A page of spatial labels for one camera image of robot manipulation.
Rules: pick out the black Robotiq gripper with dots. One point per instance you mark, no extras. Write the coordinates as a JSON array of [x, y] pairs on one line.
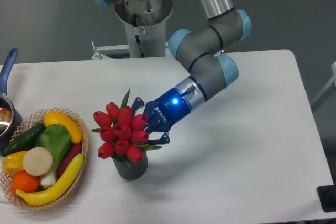
[[163, 113]]

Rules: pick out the red tulip bouquet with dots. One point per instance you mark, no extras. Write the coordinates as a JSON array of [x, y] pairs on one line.
[[123, 132]]

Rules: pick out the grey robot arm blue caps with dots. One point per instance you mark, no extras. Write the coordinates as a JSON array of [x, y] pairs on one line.
[[201, 54]]

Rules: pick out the dark grey ribbed vase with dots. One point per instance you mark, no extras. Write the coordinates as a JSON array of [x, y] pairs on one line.
[[132, 171]]

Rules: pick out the purple sweet potato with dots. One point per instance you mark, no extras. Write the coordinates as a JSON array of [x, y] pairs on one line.
[[73, 151]]

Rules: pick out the yellow squash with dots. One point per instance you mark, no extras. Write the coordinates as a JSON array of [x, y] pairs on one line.
[[55, 117]]

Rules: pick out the green bok choy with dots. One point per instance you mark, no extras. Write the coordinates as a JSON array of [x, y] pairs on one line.
[[56, 139]]

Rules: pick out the yellow banana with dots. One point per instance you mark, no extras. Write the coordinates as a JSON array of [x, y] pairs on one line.
[[58, 188]]

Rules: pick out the woven wicker basket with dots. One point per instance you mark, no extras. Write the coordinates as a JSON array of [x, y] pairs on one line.
[[29, 122]]

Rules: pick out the beige round disc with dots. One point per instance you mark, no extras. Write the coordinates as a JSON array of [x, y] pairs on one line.
[[37, 161]]

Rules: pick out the green cucumber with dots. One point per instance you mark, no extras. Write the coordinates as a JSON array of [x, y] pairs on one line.
[[24, 141]]

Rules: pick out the orange fruit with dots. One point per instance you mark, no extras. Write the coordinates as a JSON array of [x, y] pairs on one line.
[[24, 182]]

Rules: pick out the yellow bell pepper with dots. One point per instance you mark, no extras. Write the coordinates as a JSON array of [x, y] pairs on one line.
[[13, 164]]

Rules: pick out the black device at table edge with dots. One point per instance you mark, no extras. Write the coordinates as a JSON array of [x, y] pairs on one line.
[[327, 197]]

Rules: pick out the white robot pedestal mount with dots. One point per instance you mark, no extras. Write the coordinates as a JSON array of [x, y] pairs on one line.
[[143, 42]]

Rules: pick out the blue handled saucepan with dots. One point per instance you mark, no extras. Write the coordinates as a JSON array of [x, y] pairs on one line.
[[10, 117]]

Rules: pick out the white frame at right edge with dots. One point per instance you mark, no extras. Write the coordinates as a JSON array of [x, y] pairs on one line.
[[324, 92]]

